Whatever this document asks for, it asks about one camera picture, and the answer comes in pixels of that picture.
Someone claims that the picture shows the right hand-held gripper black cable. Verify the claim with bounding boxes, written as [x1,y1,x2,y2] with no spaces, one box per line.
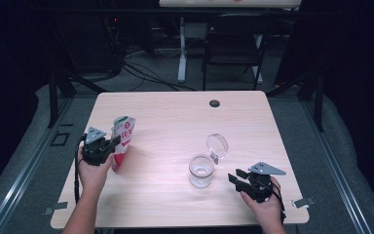
[272,181,286,225]

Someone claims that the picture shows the person's left hand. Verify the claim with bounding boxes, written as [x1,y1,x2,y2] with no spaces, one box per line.
[77,154,115,196]

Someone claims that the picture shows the person's right hand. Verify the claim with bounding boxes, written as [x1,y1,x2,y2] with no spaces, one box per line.
[240,177,285,227]

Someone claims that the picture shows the black folding chair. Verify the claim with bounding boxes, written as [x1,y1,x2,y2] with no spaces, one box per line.
[202,13,276,92]

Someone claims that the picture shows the white-legged table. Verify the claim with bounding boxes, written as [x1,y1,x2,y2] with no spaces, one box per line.
[158,0,303,85]

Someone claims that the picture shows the left hand-held gripper black cable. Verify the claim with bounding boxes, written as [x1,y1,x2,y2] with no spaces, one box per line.
[73,135,87,204]

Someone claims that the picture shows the black tape square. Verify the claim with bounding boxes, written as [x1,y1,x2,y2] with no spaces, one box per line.
[49,130,71,147]

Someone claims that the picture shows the black floor cables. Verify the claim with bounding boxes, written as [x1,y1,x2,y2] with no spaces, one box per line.
[121,61,198,93]

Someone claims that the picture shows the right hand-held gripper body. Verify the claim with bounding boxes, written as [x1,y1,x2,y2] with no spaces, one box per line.
[240,161,287,204]

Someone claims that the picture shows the hand-held gripper black cable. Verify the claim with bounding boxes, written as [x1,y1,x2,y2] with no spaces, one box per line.
[272,181,286,225]
[73,135,87,204]

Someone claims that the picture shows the clear glass jar with lid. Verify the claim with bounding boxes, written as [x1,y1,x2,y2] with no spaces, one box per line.
[188,133,230,189]

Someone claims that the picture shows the red and white plastic bag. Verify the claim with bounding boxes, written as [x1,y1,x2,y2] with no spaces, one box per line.
[110,115,136,173]

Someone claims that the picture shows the black metal stand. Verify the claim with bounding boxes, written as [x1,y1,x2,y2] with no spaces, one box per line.
[47,67,108,129]
[266,69,325,133]

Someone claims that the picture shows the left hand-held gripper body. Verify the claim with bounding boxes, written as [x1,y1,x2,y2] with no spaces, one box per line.
[82,126,114,167]

